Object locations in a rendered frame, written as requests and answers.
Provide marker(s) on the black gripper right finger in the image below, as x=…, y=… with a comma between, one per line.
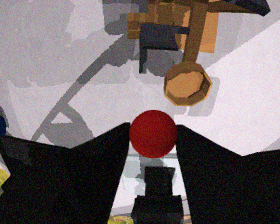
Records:
x=216, y=179

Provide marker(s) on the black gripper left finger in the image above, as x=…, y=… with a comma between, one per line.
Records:
x=88, y=174

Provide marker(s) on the dark red ball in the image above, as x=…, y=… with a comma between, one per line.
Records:
x=153, y=134

